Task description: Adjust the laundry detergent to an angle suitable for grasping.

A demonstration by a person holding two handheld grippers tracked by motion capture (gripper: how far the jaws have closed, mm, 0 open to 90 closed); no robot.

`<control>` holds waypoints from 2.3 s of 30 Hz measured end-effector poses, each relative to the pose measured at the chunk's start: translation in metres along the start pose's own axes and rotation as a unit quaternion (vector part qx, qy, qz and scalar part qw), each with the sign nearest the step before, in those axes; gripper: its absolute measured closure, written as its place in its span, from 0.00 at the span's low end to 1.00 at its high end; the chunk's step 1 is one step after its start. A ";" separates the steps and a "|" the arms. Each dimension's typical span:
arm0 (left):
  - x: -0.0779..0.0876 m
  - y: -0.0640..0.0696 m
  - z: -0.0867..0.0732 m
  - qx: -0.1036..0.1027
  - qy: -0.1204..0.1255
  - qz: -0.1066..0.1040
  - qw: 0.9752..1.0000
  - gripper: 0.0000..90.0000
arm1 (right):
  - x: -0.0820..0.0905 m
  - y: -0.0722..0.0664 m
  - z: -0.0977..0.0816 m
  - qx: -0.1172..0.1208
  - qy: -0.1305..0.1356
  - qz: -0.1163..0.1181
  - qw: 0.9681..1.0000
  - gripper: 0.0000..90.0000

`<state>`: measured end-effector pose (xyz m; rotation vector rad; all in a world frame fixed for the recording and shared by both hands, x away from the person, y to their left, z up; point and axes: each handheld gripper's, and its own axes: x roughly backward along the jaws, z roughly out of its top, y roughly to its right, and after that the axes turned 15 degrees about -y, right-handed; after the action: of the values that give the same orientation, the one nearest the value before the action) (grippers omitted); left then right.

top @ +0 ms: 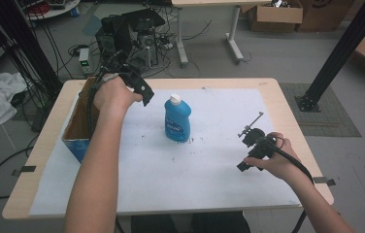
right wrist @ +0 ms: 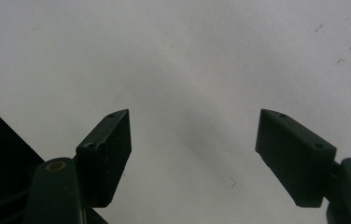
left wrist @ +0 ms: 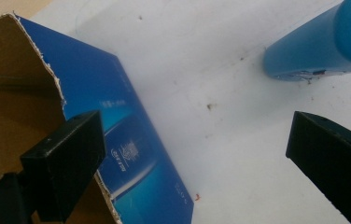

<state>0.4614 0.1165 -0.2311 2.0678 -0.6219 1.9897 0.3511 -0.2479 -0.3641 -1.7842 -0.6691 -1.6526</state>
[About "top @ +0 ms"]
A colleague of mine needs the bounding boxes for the person's right hand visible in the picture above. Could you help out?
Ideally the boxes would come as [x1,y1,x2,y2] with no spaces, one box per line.
[243,131,302,183]

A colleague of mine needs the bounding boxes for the round white table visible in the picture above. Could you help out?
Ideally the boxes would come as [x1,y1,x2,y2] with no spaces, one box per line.
[24,0,82,21]

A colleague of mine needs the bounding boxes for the small brown cardboard box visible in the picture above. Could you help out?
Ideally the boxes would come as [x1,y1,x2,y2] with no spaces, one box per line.
[247,0,304,34]

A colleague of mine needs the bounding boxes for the black metal frame post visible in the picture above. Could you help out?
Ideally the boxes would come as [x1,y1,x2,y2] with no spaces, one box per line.
[294,0,365,114]

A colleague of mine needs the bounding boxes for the tall brown cardboard box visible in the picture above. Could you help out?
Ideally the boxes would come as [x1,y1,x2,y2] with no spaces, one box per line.
[295,0,355,34]

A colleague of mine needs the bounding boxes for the person's left hand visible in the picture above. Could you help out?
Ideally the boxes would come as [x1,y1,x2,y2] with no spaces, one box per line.
[92,76,144,113]

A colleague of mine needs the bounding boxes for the black smooth gripper cable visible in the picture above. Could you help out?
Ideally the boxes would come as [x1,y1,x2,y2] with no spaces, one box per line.
[266,136,316,233]

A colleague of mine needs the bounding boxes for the black table clip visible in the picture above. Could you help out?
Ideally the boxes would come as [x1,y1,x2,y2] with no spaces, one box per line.
[313,176,337,187]
[11,165,38,178]

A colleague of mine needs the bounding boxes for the white-legged desk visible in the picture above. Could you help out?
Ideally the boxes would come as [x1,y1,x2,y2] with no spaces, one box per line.
[170,0,273,68]

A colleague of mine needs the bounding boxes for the grey power supply unit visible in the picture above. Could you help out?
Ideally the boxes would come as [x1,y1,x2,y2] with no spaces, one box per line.
[78,47,92,76]

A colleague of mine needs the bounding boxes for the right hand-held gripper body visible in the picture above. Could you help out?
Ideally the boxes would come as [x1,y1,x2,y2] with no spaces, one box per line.
[236,115,279,173]

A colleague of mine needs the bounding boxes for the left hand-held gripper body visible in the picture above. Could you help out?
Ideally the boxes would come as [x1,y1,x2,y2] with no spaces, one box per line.
[101,50,155,99]

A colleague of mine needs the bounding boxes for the black computer equipment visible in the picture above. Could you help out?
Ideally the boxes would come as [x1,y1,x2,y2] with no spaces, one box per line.
[94,8,167,72]

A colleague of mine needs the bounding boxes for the grey floor mat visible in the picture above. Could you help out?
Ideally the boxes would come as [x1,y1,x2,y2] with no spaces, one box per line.
[279,82,362,138]

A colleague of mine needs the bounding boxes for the black cable-wrapped stand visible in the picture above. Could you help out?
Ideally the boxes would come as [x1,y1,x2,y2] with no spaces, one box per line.
[0,0,64,96]

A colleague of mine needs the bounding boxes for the person's legs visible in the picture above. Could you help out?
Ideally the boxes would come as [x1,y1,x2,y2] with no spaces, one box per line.
[129,211,251,233]

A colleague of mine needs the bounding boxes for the open cardboard box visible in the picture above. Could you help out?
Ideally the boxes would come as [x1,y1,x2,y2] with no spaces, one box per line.
[61,77,107,164]

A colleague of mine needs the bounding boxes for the white table mat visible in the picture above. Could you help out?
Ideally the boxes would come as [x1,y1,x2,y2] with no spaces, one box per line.
[28,87,303,217]

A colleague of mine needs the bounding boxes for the blue detergent bottle white cap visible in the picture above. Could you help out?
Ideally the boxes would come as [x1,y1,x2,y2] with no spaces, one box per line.
[163,92,192,144]

